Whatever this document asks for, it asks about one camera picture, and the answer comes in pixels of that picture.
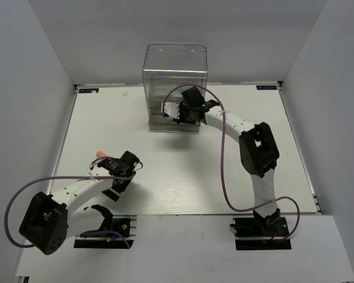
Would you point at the right blue corner label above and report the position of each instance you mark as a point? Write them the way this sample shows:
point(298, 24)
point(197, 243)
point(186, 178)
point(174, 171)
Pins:
point(266, 87)

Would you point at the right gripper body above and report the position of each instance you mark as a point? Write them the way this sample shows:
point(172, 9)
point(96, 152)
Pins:
point(186, 116)

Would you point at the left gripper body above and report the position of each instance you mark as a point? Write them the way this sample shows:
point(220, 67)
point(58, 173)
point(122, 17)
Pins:
point(118, 187)

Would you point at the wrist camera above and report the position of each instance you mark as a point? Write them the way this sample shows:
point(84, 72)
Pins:
point(103, 161)
point(170, 109)

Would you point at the clear acrylic drawer organizer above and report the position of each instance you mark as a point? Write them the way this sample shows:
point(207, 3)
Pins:
point(170, 68)

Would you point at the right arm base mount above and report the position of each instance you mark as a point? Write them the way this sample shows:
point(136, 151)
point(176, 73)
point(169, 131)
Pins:
point(249, 236)

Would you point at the orange capped highlighter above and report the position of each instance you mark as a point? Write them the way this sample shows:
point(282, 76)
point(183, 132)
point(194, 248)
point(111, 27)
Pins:
point(100, 154)

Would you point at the blue corner label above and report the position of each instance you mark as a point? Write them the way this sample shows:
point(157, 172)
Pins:
point(266, 87)
point(88, 90)

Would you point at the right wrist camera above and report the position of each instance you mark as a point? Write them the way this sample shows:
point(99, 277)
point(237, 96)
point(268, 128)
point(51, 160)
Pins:
point(170, 109)

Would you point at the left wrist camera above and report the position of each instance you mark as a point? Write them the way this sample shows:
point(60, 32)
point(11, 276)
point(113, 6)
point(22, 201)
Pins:
point(103, 161)

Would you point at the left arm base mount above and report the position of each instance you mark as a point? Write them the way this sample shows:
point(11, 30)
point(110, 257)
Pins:
point(120, 235)

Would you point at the left blue corner label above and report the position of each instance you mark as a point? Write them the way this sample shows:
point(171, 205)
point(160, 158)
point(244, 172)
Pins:
point(88, 90)

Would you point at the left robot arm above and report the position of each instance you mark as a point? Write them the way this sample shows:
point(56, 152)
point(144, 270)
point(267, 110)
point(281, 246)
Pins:
point(70, 211)

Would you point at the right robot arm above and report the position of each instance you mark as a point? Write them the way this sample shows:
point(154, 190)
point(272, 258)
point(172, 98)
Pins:
point(258, 150)

